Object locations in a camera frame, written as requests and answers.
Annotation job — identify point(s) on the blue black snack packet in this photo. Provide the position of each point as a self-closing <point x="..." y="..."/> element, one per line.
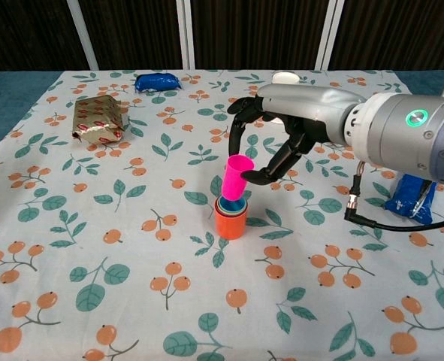
<point x="405" y="199"/>

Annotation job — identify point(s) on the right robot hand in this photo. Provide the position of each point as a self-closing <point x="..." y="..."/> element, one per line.
<point x="308" y="109"/>

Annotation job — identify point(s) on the pink plastic cup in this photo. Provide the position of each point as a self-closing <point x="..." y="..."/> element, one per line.
<point x="234" y="180"/>

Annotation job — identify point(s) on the plain blue snack packet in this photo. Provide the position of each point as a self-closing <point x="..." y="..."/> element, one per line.
<point x="157" y="82"/>

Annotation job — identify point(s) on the white paper cup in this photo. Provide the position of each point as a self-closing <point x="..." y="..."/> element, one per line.
<point x="285" y="78"/>

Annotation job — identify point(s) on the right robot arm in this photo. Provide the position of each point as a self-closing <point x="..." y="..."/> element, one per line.
<point x="413" y="131"/>

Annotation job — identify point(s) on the orange plastic cup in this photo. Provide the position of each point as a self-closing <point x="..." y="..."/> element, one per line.
<point x="229" y="227"/>

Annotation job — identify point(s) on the gold red snack bag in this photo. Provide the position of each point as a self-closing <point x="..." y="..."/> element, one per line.
<point x="97" y="116"/>

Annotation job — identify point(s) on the floral print tablecloth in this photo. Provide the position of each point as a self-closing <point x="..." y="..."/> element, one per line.
<point x="206" y="301"/>

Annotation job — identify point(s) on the white screen frame post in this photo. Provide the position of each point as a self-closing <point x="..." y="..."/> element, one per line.
<point x="188" y="34"/>
<point x="328" y="34"/>
<point x="80" y="34"/>

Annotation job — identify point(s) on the light blue plastic cup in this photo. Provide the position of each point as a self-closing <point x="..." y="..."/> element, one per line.
<point x="240" y="206"/>

